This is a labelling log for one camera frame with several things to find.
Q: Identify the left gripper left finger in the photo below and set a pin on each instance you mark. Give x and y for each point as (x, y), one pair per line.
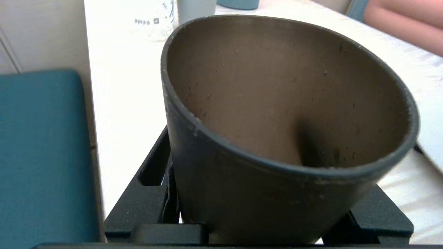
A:
(145, 204)

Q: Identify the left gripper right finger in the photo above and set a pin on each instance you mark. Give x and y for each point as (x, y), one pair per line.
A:
(380, 214)

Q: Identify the dark brown plastic cup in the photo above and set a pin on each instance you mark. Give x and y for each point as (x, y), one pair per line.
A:
(277, 103)

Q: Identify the grey-blue cup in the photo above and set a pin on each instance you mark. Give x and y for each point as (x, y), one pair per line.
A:
(195, 10)

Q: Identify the clear plastic bottle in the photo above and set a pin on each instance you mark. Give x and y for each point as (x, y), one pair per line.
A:
(152, 20)

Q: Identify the pink bolster cushion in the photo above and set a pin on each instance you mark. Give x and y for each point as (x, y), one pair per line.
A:
(408, 24)

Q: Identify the small blue-grey drip tray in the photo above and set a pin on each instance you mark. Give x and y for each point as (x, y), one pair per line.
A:
(238, 3)

